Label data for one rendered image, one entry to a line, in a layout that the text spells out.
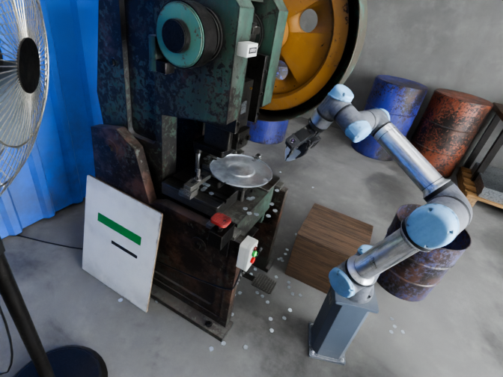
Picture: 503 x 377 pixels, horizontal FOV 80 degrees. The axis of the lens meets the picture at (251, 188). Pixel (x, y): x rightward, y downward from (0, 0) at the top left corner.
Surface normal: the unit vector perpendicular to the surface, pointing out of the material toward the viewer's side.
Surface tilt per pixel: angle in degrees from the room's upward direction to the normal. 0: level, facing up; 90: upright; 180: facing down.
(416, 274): 92
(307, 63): 90
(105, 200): 78
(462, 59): 90
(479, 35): 90
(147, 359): 0
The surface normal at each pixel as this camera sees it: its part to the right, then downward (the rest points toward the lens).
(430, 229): -0.72, 0.16
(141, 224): -0.44, 0.24
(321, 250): -0.44, 0.44
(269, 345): 0.15, -0.83
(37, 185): 0.15, 0.56
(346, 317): -0.16, 0.52
